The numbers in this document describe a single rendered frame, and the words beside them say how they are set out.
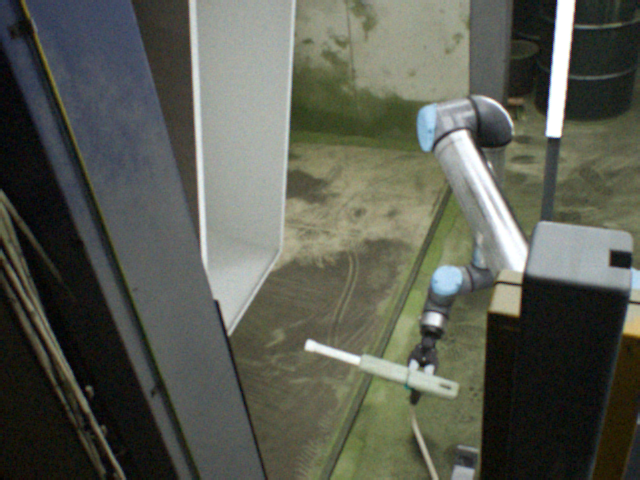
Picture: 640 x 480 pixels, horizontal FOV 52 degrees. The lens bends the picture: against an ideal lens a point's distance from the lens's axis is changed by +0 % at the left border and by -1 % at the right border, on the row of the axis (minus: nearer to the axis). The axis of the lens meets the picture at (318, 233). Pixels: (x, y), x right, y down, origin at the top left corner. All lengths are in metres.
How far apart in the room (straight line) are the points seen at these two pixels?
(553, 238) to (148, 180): 0.50
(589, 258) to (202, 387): 0.67
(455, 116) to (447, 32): 1.84
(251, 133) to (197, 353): 1.34
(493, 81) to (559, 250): 3.21
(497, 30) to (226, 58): 1.76
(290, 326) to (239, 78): 1.09
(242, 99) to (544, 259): 1.79
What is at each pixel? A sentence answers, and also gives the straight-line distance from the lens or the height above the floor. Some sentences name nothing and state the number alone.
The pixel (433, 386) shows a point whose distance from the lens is 2.04.
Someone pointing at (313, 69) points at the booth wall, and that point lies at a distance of 3.88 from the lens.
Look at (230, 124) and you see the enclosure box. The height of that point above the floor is 0.97.
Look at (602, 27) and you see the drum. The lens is 3.96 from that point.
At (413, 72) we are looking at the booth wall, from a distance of 3.68.
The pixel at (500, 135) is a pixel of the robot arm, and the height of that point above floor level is 1.05.
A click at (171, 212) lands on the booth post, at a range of 0.83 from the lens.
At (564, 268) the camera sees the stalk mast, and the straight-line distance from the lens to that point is 0.41.
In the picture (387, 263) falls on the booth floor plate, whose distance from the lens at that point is 2.97.
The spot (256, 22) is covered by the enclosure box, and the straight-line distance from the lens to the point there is 2.02.
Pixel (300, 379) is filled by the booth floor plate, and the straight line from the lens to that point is 2.52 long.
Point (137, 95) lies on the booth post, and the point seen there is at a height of 1.62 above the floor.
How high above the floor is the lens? 1.89
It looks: 35 degrees down
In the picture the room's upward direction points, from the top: 8 degrees counter-clockwise
